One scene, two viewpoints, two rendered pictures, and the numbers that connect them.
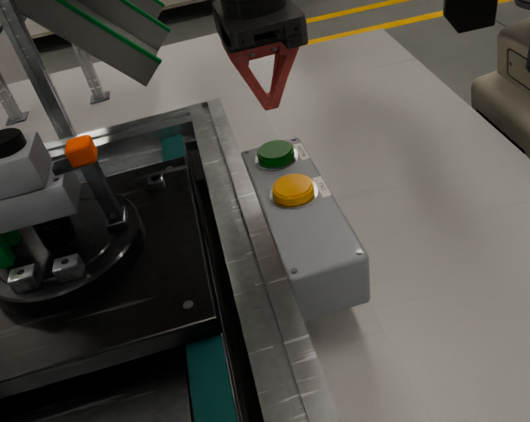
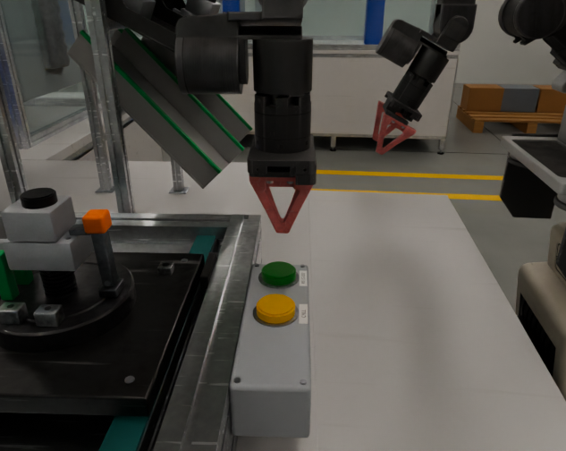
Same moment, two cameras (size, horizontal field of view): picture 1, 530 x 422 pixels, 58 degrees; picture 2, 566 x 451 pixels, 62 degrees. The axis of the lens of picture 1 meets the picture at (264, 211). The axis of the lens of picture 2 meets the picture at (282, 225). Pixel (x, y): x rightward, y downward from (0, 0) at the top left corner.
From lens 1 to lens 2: 10 cm
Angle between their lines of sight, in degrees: 15
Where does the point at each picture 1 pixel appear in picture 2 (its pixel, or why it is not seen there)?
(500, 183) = (497, 368)
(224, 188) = (221, 291)
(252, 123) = (292, 245)
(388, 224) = (370, 373)
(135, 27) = (215, 140)
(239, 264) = (195, 359)
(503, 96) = (545, 287)
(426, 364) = not seen: outside the picture
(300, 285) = (239, 395)
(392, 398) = not seen: outside the picture
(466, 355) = not seen: outside the picture
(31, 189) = (44, 240)
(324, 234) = (282, 356)
